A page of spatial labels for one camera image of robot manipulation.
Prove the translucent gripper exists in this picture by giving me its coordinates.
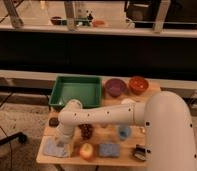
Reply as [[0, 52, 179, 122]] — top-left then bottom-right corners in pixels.
[[57, 139, 74, 157]]

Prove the blue towel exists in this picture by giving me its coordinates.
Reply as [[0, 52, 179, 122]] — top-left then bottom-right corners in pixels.
[[43, 137, 69, 158]]

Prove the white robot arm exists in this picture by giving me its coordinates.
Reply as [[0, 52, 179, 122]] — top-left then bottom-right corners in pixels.
[[55, 91, 197, 171]]

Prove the blue plastic cup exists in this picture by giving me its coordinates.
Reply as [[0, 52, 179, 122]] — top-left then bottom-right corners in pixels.
[[118, 125, 131, 141]]

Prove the white plastic cup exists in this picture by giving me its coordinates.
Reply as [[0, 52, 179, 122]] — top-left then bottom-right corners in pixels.
[[121, 98, 135, 104]]

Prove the red yellow apple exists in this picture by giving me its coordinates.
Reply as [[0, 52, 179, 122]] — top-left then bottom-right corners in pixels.
[[79, 143, 94, 160]]

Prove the black rectangular case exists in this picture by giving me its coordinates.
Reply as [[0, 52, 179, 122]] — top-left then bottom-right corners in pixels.
[[49, 117, 59, 127]]

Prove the purple grape bunch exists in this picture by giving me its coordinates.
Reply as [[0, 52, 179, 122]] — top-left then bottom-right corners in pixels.
[[79, 124, 94, 140]]

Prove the wooden table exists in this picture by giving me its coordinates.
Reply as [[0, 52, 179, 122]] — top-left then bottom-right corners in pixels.
[[36, 82, 161, 167]]

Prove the blue sponge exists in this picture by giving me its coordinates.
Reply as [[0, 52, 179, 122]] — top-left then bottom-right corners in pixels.
[[99, 143, 120, 157]]

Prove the black office chair base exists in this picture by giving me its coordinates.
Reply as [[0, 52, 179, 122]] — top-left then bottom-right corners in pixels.
[[0, 126, 27, 146]]

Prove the green plastic tray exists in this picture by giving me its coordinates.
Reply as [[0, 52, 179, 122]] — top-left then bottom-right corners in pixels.
[[49, 76, 102, 110]]

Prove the black metal peeler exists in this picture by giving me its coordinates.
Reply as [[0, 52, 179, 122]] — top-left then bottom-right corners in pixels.
[[132, 144, 146, 161]]

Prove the purple bowl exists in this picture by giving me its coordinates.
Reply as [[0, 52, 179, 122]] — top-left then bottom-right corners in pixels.
[[104, 78, 127, 97]]

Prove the orange bowl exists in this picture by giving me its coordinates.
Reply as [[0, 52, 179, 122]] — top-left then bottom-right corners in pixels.
[[128, 76, 149, 95]]

